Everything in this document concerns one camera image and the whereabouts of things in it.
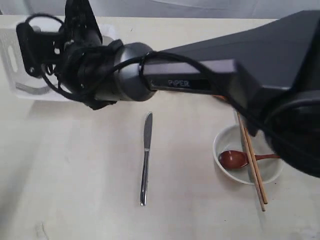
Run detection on grey speckled ceramic bowl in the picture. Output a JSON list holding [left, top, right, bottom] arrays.
[[212, 125, 284, 185]]

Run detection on white perforated plastic basket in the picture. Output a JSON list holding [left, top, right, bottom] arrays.
[[0, 16, 118, 102]]

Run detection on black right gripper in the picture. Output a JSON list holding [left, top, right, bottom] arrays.
[[55, 0, 120, 110]]

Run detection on brown wooden spoon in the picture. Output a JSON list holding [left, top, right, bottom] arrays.
[[216, 150, 282, 171]]

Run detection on silver metal table knife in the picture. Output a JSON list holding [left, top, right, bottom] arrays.
[[139, 112, 153, 206]]

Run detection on silver metal fork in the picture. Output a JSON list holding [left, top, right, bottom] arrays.
[[15, 82, 51, 95]]

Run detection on brown wooden chopstick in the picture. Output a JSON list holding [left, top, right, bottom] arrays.
[[236, 112, 266, 212], [244, 127, 268, 205]]

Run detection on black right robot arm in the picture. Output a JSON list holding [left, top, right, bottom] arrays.
[[56, 0, 320, 177]]

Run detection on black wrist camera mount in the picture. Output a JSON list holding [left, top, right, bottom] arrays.
[[16, 22, 65, 78]]

